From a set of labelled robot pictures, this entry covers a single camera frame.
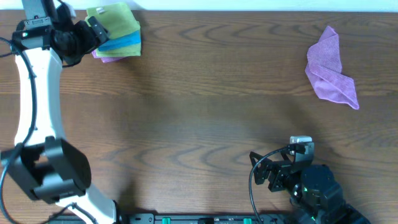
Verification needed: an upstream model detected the light green cloth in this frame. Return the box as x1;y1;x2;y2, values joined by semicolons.
86;2;141;39

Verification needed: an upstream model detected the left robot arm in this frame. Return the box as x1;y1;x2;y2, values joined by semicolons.
1;0;126;223

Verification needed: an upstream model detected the purple folded cloth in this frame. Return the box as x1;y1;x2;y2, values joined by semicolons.
91;50;124;63

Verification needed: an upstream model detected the blue folded cloth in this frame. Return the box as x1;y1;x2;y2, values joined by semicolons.
98;30;141;52

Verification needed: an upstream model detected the green folded cloth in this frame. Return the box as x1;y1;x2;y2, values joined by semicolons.
95;44;141;57

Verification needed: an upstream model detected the purple crumpled cloth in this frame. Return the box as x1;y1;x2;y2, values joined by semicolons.
305;26;359;110

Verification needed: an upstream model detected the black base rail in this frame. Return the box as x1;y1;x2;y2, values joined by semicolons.
48;212;299;224

